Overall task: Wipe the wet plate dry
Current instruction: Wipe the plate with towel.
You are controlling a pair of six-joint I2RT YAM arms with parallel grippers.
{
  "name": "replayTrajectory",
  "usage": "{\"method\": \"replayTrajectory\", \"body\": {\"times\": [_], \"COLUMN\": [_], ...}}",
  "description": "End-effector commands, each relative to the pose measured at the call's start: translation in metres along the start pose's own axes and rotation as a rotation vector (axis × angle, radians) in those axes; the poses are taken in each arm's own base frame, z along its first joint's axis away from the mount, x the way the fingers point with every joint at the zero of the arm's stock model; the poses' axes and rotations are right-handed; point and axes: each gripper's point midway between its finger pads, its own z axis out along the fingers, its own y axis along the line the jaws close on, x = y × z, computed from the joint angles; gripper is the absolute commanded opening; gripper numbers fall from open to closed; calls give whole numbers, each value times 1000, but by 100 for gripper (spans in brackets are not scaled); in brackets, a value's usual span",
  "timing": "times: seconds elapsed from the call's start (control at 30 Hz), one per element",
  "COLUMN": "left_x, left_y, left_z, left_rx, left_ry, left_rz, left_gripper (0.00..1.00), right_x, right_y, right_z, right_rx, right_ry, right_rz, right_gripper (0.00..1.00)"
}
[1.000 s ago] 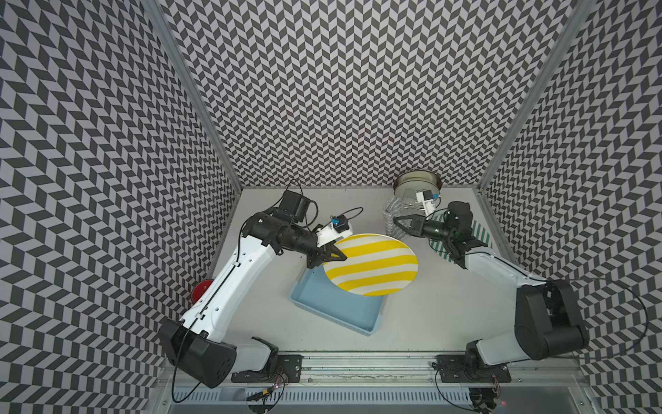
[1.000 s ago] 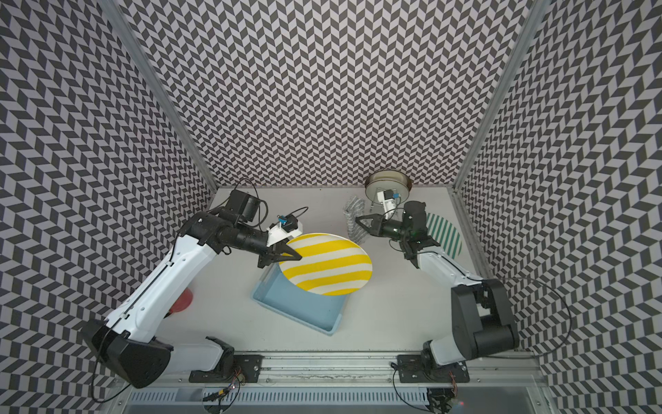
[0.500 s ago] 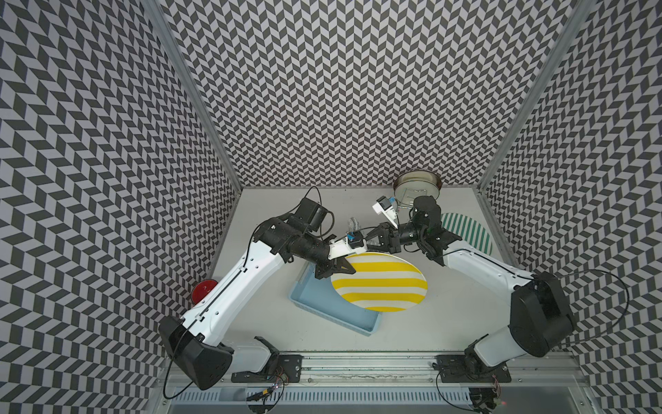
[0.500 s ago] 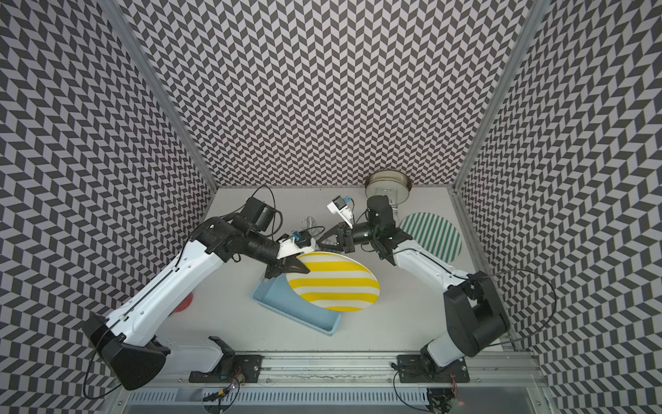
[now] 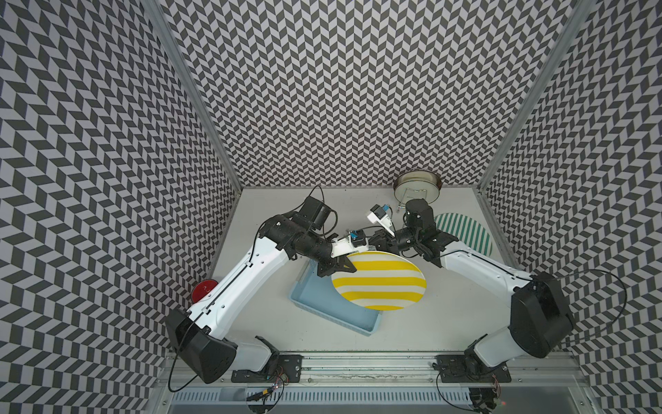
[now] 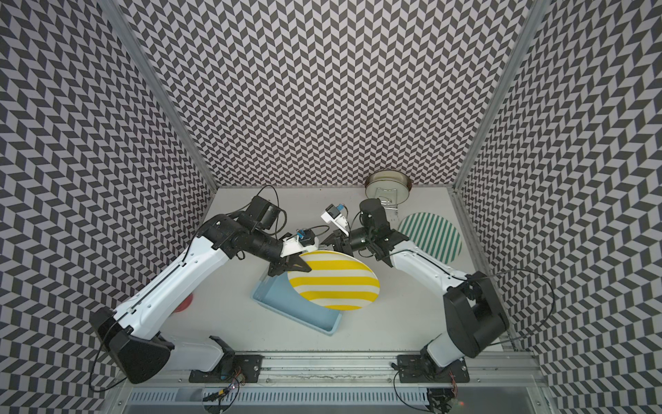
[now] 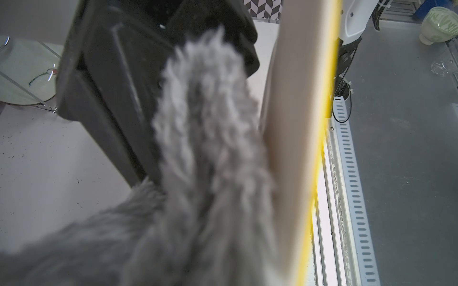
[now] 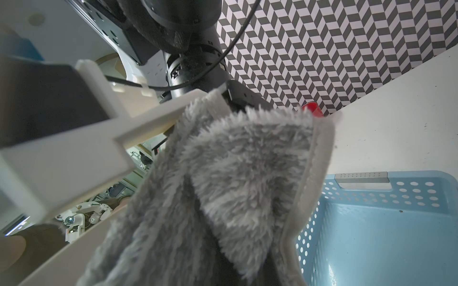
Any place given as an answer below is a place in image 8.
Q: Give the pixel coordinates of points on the red emergency stop button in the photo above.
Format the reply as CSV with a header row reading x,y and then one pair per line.
x,y
314,108

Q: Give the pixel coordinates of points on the grey microfibre cloth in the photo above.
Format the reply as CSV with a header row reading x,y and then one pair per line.
x,y
224,203

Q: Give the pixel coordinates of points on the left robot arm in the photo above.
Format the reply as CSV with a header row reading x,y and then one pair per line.
x,y
186,34

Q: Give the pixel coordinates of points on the light blue plastic basket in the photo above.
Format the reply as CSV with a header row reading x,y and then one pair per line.
x,y
386,229

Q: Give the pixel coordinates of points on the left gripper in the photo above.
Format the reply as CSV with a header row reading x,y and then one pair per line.
x,y
205,49

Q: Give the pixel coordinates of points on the yellow striped plate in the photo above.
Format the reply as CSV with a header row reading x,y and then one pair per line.
x,y
68,265

